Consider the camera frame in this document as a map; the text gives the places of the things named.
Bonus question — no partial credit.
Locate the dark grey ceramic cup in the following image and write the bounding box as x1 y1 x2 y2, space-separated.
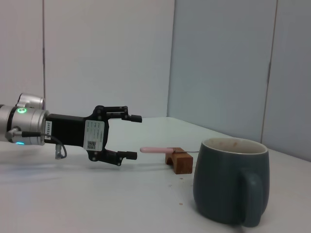
193 137 270 228

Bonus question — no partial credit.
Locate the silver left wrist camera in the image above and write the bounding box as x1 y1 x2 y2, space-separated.
16 93 46 109

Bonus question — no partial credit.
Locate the arched wooden block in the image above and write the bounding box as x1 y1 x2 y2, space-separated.
165 147 194 175

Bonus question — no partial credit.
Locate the left gripper cable with connector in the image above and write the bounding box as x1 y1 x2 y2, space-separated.
6 129 68 160

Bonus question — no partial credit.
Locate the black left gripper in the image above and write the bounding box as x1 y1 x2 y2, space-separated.
45 105 143 168

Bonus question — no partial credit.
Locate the pink handled metal spoon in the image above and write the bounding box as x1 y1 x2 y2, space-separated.
140 146 200 154

